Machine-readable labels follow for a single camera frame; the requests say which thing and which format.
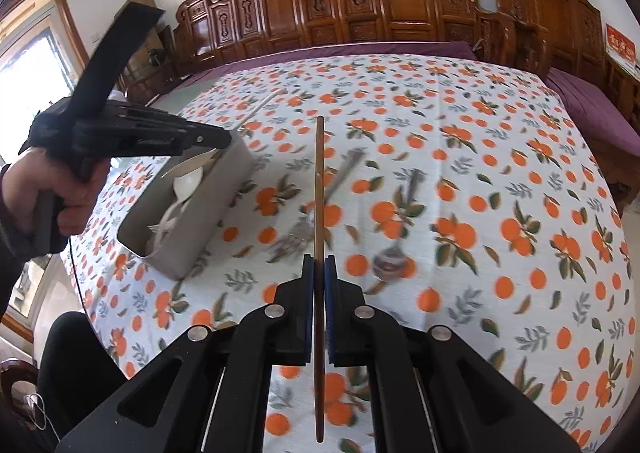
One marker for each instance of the carved wooden chair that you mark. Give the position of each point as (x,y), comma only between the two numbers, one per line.
(280,3)
(215,33)
(550,13)

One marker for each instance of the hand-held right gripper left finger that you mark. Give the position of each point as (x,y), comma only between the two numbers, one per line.
(310,303)

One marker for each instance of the person's left forearm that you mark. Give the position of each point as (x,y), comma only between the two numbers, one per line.
(10,258)

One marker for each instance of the orange print tablecloth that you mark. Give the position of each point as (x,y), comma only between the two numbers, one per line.
(450,158)

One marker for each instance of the grey rectangular container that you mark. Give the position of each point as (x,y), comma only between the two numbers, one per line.
(210,203)

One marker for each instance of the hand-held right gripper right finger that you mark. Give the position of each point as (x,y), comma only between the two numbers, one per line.
(329,303)

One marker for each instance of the red wall poster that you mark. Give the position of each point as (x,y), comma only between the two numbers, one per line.
(622,45)

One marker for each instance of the white plastic spoon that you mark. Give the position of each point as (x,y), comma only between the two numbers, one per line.
(187,183)

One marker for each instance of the person's black trouser leg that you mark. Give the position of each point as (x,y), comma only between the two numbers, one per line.
(75,373)

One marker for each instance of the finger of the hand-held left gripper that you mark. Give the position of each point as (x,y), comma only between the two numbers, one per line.
(200,139)
(155,114)

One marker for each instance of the metal spoon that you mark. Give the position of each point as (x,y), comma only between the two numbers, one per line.
(392,263)

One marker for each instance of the metal fork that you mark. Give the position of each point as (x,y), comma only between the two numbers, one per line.
(300,233)

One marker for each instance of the person's left hand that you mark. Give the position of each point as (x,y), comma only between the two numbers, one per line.
(35,183)

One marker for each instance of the wooden framed window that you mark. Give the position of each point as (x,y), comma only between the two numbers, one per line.
(30,53)

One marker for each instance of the cardboard box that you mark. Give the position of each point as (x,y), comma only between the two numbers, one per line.
(145,28)

